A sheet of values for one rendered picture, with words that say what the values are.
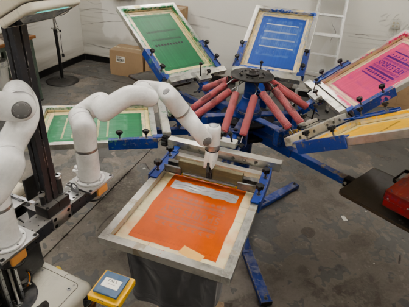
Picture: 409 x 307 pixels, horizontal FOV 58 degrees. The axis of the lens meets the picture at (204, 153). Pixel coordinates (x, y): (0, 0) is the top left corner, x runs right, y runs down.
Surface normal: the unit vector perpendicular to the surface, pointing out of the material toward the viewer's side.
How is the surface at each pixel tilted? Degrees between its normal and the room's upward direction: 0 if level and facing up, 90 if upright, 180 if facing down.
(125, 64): 90
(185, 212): 0
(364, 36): 90
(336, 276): 0
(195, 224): 0
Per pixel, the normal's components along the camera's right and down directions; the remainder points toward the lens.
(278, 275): 0.05, -0.86
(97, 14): -0.33, 0.47
